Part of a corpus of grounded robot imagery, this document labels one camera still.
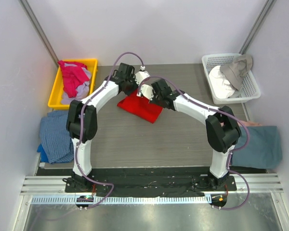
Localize red t shirt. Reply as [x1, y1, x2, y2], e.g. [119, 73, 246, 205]
[117, 90, 163, 124]

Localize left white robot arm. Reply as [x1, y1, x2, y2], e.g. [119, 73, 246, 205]
[63, 63, 138, 193]

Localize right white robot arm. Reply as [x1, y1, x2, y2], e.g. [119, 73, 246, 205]
[141, 79, 241, 190]

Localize lavender t shirt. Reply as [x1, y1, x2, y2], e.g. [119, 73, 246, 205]
[60, 68, 92, 105]

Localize pink t shirt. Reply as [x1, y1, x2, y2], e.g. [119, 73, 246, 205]
[58, 60, 91, 98]

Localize white shirt in basket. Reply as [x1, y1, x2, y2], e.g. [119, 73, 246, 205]
[209, 65, 236, 99]

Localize yellow plastic bin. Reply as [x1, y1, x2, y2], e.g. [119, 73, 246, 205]
[48, 58, 98, 110]

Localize grey shirt in basket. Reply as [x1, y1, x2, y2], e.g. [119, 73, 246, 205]
[220, 54, 253, 90]

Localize white perforated basket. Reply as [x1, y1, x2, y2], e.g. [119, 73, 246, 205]
[201, 53, 261, 104]

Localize blue checkered shirt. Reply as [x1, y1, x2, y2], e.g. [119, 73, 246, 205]
[37, 110, 74, 164]

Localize teal folded t shirt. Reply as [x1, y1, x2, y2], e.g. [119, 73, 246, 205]
[231, 126, 283, 169]

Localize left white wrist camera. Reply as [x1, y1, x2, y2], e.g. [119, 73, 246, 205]
[135, 65, 150, 85]

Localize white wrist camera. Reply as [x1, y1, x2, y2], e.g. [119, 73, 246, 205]
[136, 84, 154, 101]
[135, 65, 150, 85]

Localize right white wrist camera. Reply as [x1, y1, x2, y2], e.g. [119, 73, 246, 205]
[136, 84, 154, 101]

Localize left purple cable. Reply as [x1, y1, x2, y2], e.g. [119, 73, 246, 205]
[74, 51, 146, 209]

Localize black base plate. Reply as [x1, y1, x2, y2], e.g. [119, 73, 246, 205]
[63, 167, 237, 198]

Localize white slotted cable duct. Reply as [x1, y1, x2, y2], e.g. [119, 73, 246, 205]
[31, 194, 211, 205]

